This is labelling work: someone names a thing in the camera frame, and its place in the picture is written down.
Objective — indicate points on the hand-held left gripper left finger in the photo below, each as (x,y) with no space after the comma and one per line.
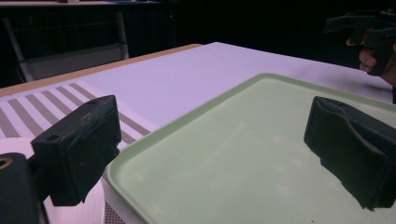
(74,149)

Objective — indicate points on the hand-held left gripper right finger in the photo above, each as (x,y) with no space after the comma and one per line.
(348,146)

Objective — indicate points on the striped white cloth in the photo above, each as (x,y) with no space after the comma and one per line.
(40,109)

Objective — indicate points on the grey chair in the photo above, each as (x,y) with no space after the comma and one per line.
(68,59)

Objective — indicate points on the light green plastic tray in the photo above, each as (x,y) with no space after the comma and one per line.
(236,155)

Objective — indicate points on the white tablecloth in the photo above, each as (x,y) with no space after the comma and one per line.
(199,84)

